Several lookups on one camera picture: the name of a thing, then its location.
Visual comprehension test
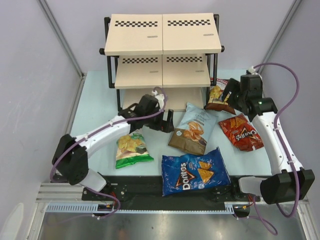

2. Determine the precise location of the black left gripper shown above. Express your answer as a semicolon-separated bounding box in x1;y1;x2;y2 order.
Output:
143;106;174;133

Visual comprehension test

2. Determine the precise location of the brown Chuba chips bag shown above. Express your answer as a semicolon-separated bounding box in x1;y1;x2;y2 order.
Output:
205;78;236;115

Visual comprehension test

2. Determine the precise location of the light blue brown chips bag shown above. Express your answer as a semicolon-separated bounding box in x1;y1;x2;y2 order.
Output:
168;102;218;155

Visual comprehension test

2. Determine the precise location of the blue Doritos bag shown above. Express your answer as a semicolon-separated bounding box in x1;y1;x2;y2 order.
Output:
161;147;231;196

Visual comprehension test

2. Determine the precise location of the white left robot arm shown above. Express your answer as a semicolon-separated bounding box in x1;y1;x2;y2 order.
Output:
50;90;173;200

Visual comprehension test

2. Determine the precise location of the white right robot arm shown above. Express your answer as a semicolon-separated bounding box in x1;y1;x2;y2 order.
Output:
220;74;315;205

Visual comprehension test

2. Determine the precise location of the green Chuba cassava chips bag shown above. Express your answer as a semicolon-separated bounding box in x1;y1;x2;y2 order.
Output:
115;128;154;169

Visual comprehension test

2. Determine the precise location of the beige three-tier black-framed shelf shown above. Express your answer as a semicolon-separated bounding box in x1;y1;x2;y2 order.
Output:
99;13;225;111

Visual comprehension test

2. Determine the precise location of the red Doritos bag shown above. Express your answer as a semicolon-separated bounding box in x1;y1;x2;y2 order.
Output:
218;113;264;152

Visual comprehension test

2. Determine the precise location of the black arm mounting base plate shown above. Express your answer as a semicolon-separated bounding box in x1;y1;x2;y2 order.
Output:
82;175;261;211

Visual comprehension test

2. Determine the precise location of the aluminium frame rail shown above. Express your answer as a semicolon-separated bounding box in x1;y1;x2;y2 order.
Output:
36;183;84;203

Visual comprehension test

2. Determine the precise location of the white slotted cable duct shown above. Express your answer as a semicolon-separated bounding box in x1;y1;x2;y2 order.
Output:
46;201;118;213

